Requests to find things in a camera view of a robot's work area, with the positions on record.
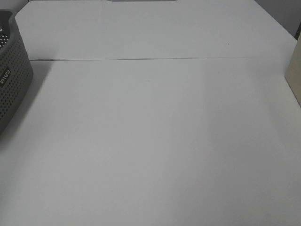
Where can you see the grey perforated basket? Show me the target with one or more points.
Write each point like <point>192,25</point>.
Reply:
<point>16,72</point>

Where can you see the beige storage bin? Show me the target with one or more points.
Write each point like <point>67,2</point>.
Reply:
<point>293,72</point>

